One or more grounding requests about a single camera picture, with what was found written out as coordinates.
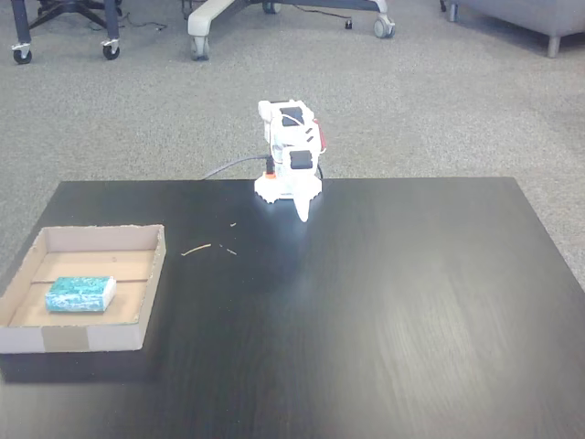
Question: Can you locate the green block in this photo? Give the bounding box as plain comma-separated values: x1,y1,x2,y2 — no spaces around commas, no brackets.
44,275,117,315

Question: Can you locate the shallow cardboard box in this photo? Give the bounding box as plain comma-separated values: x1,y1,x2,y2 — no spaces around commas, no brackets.
0,223,166,356

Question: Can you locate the beige wheeled chair base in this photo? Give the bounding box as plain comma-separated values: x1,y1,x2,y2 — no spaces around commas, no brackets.
186,0,397,62

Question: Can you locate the black wheeled chair base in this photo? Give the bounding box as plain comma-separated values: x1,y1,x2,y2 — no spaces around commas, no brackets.
9,0,123,64

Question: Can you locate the grey sofa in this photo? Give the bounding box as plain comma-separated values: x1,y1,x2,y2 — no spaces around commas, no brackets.
447,0,585,59

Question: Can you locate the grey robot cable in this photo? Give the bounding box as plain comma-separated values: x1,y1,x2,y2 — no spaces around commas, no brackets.
202,155,271,181

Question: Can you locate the thin black floor cable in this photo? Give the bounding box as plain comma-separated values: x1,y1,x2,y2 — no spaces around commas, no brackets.
119,12,167,33

